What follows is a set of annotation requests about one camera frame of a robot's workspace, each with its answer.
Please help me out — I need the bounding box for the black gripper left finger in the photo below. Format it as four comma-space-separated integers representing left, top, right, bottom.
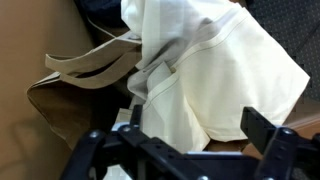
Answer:
59, 105, 208, 180

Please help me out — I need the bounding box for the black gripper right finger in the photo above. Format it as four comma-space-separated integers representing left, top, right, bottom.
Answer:
240, 106, 320, 180

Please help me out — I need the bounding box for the white cloth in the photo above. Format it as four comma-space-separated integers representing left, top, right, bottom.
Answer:
113, 0, 311, 154

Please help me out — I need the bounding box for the brown printed paper bag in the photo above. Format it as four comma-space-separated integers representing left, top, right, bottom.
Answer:
26, 29, 144, 151

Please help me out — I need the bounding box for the dark navy cloth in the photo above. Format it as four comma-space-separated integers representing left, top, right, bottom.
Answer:
73, 0, 129, 30

